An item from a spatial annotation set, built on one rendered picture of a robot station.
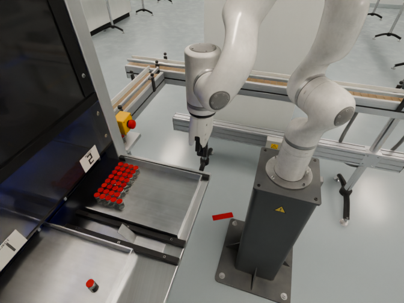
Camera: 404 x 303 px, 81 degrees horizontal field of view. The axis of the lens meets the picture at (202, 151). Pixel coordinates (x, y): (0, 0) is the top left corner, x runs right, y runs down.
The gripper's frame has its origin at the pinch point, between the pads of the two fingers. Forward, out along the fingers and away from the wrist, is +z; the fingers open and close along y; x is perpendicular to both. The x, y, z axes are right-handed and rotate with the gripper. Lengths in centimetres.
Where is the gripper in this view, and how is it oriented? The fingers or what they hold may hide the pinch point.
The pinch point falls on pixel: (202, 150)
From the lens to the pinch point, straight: 74.8
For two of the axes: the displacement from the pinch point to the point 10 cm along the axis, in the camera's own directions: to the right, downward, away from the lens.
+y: -2.9, 6.6, -7.0
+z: 0.0, 7.3, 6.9
